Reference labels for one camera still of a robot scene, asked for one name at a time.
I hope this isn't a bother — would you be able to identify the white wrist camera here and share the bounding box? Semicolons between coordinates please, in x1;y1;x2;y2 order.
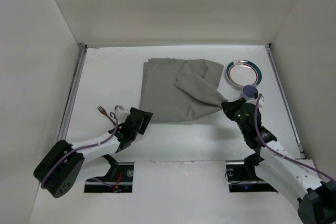
251;93;265;108
114;105;130;124

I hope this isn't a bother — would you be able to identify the white plate green rim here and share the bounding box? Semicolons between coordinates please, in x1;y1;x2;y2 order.
225;60;263;88

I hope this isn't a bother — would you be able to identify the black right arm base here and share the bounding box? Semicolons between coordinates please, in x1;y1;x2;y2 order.
225;154;277;193

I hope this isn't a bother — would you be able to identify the grey cloth placemat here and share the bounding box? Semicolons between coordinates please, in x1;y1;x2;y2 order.
140;58;226;123

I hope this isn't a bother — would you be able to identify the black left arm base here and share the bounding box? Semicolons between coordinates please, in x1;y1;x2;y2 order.
84;155;134;194

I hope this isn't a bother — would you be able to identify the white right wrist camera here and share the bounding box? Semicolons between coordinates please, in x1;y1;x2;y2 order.
251;93;265;108

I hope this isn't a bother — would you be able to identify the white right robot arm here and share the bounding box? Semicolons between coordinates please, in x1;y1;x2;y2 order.
221;98;335;223

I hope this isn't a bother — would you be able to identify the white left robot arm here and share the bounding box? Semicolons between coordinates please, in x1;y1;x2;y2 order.
33;105;153;198

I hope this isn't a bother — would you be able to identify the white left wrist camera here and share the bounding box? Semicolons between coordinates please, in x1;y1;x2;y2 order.
114;105;130;124

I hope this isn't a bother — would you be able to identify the lilac plastic cup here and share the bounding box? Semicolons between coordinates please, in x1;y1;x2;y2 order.
239;85;259;101

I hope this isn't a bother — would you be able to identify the brown wooden fork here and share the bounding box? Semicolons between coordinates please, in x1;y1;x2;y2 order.
97;105;116;125

